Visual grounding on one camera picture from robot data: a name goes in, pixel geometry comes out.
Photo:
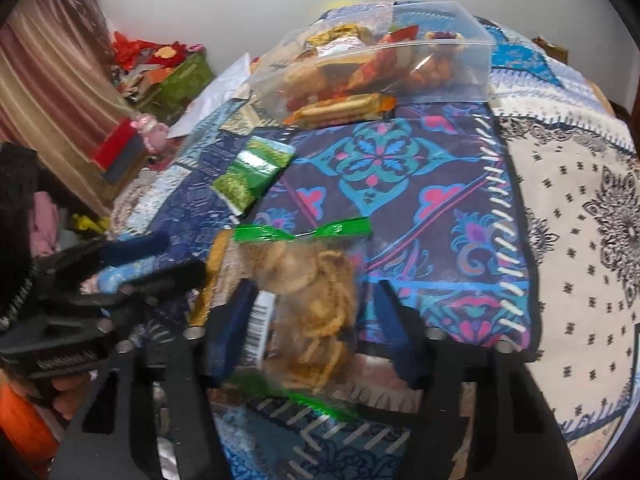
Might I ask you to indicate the long orange snack packet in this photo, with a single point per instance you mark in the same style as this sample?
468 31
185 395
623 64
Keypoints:
340 108

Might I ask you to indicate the clear bag of orange snacks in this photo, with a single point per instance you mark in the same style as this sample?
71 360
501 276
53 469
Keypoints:
430 77

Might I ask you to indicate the purple snack packet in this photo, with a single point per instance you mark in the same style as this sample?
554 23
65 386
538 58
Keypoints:
442 36

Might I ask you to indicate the person's left hand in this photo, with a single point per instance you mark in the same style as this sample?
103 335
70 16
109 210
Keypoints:
67 395

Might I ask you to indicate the red packet with white label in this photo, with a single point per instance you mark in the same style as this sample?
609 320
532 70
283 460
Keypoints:
377 67

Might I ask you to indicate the pink cloth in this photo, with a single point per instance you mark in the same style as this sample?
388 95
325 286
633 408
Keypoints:
45 222

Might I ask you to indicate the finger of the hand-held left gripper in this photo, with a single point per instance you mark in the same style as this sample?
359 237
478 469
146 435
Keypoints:
132 246
170 277

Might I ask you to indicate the clear packet of orange biscuits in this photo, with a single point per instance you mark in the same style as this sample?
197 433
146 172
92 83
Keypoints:
300 80

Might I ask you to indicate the green storage bag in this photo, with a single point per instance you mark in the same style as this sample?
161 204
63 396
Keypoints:
180 85

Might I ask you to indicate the green snack packet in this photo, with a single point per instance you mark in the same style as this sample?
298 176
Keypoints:
250 172

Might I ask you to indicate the pink plush toy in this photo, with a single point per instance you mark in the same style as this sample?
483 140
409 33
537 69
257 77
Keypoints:
150 132

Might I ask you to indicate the green-ended bag of twisted snacks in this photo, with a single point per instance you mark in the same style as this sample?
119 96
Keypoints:
310 310

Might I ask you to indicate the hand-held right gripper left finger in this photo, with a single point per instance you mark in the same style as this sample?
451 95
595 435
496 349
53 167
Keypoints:
230 332

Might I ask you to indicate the cardboard box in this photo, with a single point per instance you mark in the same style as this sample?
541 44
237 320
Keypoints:
550 50

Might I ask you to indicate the striped red curtain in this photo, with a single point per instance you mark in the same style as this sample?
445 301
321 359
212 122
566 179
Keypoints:
55 85

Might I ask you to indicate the red box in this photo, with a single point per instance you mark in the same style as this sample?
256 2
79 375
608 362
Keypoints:
117 147

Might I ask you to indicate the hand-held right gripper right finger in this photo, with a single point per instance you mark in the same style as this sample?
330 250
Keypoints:
395 335

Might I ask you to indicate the clear plastic container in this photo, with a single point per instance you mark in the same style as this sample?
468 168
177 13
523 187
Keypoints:
475 75

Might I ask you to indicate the red-orange snack packet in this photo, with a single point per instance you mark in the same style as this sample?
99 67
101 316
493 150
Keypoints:
400 35

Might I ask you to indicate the gold foil snack packet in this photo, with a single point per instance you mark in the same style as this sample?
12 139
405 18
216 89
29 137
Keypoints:
212 285

